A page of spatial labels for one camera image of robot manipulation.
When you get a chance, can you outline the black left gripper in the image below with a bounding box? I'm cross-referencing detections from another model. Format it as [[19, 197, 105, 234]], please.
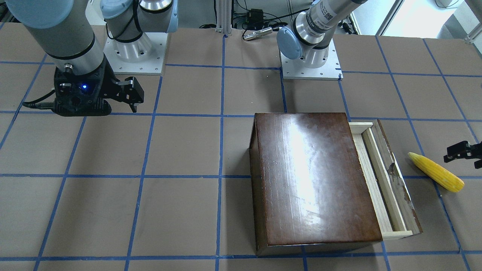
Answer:
[[444, 141, 482, 169]]

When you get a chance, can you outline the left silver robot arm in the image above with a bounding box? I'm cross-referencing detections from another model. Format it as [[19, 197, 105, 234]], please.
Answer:
[[276, 0, 366, 69]]

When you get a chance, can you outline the dark brown wooden box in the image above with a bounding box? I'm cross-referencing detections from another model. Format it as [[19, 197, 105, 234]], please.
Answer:
[[249, 113, 382, 257]]

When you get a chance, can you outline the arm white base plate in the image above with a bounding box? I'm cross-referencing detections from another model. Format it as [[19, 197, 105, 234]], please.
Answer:
[[279, 40, 344, 81], [104, 32, 169, 75]]

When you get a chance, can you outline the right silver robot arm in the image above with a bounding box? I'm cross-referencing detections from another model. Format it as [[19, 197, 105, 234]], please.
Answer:
[[6, 0, 178, 117]]

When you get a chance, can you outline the silver flashlight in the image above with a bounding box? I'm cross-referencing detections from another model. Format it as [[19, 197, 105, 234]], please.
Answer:
[[242, 27, 273, 41]]

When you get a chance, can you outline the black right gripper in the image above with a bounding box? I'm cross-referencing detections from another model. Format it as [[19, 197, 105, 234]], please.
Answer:
[[52, 60, 145, 116]]

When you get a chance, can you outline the wooden drawer with white handle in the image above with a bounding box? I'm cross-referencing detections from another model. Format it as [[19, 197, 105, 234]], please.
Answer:
[[349, 120, 423, 241]]

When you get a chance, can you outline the yellow corn cob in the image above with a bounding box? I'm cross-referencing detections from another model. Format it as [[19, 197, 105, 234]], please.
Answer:
[[407, 152, 465, 193]]

